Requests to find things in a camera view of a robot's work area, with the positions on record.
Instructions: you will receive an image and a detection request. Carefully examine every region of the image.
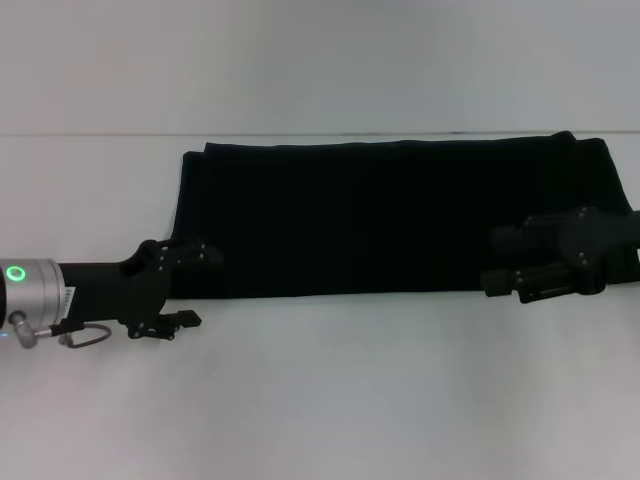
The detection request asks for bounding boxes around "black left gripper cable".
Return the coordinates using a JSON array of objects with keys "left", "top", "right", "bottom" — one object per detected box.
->
[{"left": 12, "top": 312, "right": 114, "bottom": 350}]

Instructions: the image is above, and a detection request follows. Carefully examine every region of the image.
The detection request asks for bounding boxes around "black t-shirt with FREE print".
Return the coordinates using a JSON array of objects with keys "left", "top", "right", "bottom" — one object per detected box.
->
[{"left": 169, "top": 130, "right": 640, "bottom": 302}]

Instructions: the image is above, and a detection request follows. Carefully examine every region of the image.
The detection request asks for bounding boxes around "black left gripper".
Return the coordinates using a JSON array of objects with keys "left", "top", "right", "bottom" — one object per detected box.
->
[{"left": 57, "top": 238, "right": 224, "bottom": 343}]

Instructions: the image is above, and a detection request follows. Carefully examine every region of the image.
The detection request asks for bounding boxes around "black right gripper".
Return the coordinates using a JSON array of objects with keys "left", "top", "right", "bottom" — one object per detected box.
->
[{"left": 480, "top": 207, "right": 640, "bottom": 304}]

